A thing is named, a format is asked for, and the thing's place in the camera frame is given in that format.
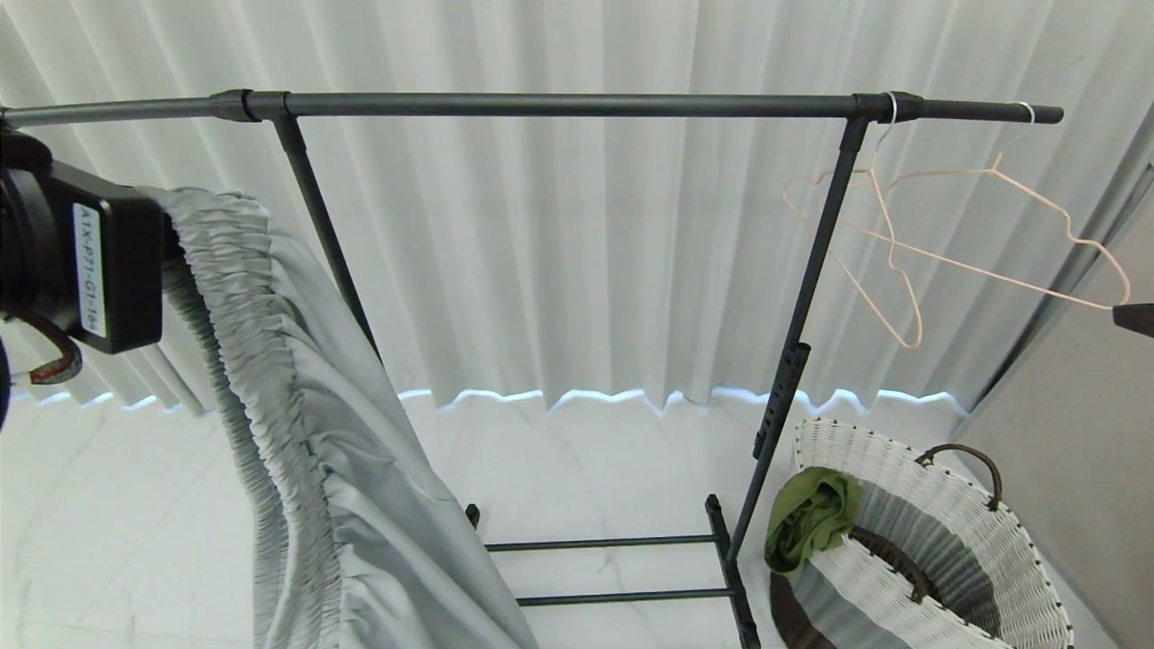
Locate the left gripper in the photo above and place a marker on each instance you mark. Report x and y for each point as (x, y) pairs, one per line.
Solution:
(126, 270)

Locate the pale grey shorts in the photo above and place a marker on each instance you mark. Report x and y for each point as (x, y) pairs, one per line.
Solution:
(343, 451)

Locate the pink clothes hanger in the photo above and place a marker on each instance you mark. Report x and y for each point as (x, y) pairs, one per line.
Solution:
(992, 270)
(919, 326)

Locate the black clothes rack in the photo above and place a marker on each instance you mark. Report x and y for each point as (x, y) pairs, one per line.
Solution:
(541, 105)

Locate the white laundry basket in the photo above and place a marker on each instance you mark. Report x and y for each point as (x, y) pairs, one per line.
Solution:
(911, 460)

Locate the white curtain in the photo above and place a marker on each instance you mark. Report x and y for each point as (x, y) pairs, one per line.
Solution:
(586, 270)

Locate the green garment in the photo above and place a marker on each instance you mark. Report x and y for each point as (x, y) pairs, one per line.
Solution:
(811, 523)

